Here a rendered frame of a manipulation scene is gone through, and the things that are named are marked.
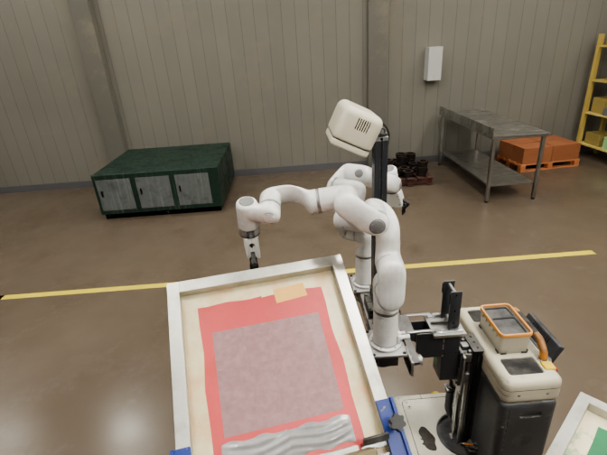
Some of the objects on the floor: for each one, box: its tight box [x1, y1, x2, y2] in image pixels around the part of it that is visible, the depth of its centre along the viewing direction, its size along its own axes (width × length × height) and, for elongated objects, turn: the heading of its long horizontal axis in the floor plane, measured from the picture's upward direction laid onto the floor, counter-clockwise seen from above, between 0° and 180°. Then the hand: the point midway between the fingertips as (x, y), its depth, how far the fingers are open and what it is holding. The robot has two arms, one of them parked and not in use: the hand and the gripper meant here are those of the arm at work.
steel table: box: [438, 106, 551, 203], centre depth 641 cm, size 77×202×104 cm, turn 10°
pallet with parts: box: [388, 152, 434, 187], centre depth 694 cm, size 78×113×40 cm
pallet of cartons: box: [496, 135, 582, 172], centre depth 711 cm, size 113×82×39 cm
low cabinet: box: [90, 143, 235, 219], centre depth 663 cm, size 179×158×68 cm
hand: (252, 261), depth 155 cm, fingers open, 8 cm apart
